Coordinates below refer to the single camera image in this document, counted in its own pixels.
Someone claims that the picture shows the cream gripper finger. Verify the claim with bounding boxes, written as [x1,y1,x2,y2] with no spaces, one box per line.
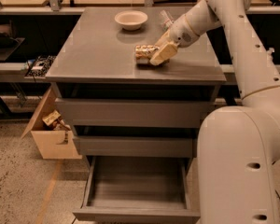
[155,30,171,47]
[150,42,178,65]

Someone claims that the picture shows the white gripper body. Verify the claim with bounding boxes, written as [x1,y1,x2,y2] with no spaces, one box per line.
[169,15,200,48]

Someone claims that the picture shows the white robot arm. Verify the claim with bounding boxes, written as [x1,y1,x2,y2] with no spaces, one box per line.
[150,0,280,224]

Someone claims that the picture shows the grey drawer cabinet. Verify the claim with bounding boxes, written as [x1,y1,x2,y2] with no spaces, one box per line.
[45,7,227,161]

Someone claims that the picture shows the grey top drawer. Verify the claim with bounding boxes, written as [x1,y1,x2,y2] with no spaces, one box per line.
[55,98,214,128]

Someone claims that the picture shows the grey drawer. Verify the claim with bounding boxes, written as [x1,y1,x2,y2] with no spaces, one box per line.
[55,98,214,128]
[73,136,196,158]
[73,157,200,224]

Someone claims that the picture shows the grey middle drawer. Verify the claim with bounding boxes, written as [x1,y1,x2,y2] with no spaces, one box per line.
[73,136,196,158]

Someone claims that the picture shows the grey bottom drawer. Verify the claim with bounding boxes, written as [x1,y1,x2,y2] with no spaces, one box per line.
[73,157,200,224]

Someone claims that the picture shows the clear plastic water bottle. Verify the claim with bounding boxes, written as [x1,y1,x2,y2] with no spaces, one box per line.
[160,10,174,31]

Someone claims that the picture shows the white paper bowl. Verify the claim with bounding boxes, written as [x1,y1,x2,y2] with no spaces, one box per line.
[115,10,148,31]

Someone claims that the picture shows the black white notebook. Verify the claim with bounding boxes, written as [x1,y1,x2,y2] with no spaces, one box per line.
[26,55,55,77]

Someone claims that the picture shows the snack package in box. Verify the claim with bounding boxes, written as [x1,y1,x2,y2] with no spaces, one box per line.
[42,110,61,126]

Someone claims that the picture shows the cardboard box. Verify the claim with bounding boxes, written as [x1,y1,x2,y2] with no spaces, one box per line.
[21,88,82,160]

